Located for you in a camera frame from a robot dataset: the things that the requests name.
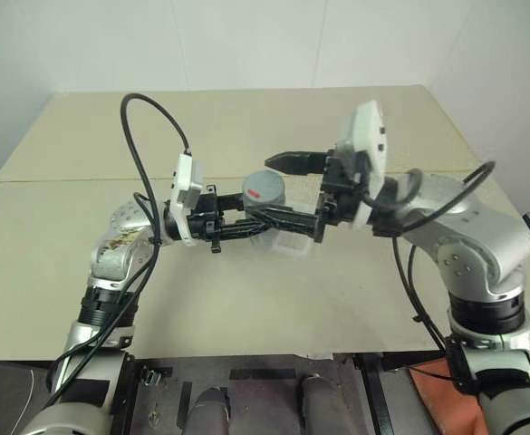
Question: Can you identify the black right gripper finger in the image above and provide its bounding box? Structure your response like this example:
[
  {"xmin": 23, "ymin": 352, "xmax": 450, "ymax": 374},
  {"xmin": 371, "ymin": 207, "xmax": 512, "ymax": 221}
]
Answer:
[
  {"xmin": 264, "ymin": 150, "xmax": 332, "ymax": 178},
  {"xmin": 245, "ymin": 204, "xmax": 327, "ymax": 245}
]

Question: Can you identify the long black tape strip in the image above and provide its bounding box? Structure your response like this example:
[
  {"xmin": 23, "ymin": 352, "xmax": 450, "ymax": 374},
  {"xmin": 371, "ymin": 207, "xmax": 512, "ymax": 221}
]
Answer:
[{"xmin": 228, "ymin": 368, "xmax": 297, "ymax": 382}]

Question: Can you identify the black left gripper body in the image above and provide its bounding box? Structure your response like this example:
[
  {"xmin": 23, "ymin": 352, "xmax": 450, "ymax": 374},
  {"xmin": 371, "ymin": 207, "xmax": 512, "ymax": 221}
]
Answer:
[{"xmin": 188, "ymin": 183, "xmax": 226, "ymax": 257}]

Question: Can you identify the black table frame bar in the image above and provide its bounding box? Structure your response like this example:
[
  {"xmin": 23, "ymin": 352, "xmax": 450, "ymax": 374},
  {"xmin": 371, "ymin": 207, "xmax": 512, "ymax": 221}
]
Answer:
[
  {"xmin": 110, "ymin": 353, "xmax": 138, "ymax": 435},
  {"xmin": 353, "ymin": 353, "xmax": 395, "ymax": 435}
]

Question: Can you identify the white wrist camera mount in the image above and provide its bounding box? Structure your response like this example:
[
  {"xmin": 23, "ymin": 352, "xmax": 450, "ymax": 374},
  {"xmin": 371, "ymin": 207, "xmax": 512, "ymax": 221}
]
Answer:
[
  {"xmin": 334, "ymin": 100, "xmax": 390, "ymax": 230},
  {"xmin": 168, "ymin": 152, "xmax": 207, "ymax": 248}
]

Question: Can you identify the black mat with white lines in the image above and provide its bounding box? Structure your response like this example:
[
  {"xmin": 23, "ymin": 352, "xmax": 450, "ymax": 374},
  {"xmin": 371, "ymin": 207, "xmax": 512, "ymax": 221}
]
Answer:
[{"xmin": 0, "ymin": 360, "xmax": 66, "ymax": 435}]

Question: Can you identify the clear plastic box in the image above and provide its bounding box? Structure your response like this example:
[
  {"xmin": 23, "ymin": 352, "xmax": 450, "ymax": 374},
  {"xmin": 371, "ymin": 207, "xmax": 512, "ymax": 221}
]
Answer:
[{"xmin": 275, "ymin": 229, "xmax": 314, "ymax": 260}]

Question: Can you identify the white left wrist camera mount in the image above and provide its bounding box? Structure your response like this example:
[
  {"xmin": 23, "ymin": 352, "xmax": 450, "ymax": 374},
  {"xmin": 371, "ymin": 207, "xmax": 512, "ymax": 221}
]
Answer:
[{"xmin": 168, "ymin": 152, "xmax": 207, "ymax": 248}]

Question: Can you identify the dark grey rounded shape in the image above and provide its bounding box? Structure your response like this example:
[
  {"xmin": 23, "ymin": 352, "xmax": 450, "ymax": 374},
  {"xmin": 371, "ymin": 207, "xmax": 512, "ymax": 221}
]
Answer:
[
  {"xmin": 187, "ymin": 386, "xmax": 232, "ymax": 435},
  {"xmin": 297, "ymin": 372, "xmax": 339, "ymax": 435}
]

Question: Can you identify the small metal clip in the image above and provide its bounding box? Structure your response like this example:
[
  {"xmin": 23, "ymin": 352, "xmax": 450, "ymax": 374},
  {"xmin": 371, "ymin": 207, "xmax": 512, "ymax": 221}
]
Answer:
[{"xmin": 140, "ymin": 366, "xmax": 165, "ymax": 387}]

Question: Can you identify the clear plastic jar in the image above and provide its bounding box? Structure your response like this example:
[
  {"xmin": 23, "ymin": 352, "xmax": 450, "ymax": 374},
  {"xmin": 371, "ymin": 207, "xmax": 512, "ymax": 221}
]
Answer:
[{"xmin": 246, "ymin": 198, "xmax": 293, "ymax": 254}]

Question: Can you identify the grey jar lid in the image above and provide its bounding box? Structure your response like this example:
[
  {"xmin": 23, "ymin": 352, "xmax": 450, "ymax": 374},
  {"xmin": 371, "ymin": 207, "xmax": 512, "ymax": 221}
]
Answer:
[{"xmin": 240, "ymin": 170, "xmax": 289, "ymax": 210}]

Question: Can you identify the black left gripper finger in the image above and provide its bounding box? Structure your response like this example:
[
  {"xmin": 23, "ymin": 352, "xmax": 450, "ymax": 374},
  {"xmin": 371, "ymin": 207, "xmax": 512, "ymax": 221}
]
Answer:
[
  {"xmin": 220, "ymin": 217, "xmax": 273, "ymax": 240},
  {"xmin": 218, "ymin": 192, "xmax": 249, "ymax": 213}
]

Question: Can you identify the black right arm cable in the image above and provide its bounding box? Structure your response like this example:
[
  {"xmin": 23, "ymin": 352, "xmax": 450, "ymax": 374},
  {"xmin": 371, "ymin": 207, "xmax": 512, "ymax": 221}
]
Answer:
[{"xmin": 363, "ymin": 160, "xmax": 497, "ymax": 392}]

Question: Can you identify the orange cloth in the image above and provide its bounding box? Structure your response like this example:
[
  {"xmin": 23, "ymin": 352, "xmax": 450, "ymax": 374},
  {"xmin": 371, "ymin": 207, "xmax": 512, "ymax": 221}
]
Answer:
[{"xmin": 408, "ymin": 357, "xmax": 493, "ymax": 435}]

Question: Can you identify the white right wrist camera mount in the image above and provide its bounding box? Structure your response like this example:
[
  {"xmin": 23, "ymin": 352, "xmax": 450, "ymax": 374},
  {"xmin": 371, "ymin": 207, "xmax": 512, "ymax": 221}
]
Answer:
[{"xmin": 334, "ymin": 100, "xmax": 390, "ymax": 230}]

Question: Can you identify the short black tape strip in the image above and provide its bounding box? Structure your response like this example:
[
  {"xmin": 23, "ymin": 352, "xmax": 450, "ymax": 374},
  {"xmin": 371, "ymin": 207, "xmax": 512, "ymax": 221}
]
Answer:
[{"xmin": 178, "ymin": 381, "xmax": 194, "ymax": 428}]

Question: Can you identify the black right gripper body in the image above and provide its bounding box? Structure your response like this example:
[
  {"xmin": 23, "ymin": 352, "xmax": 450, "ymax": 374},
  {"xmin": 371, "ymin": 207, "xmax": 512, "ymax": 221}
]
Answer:
[{"xmin": 317, "ymin": 147, "xmax": 369, "ymax": 227}]

